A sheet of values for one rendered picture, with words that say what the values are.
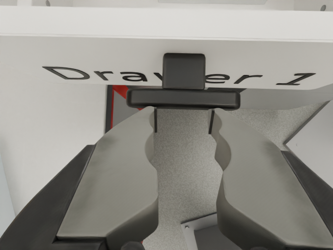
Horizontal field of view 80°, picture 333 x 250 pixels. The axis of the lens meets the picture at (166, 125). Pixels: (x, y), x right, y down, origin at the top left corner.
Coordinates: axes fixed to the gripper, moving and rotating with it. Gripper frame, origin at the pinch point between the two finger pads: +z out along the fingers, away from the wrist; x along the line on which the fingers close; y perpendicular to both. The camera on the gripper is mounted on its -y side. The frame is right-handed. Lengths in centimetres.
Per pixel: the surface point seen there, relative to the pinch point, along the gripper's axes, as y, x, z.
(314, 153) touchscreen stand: 58, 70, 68
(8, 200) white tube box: 17.7, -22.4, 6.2
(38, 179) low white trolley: 15.7, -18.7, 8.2
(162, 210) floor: 85, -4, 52
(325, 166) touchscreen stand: 63, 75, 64
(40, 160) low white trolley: 13.5, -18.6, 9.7
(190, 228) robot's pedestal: 91, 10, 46
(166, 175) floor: 71, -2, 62
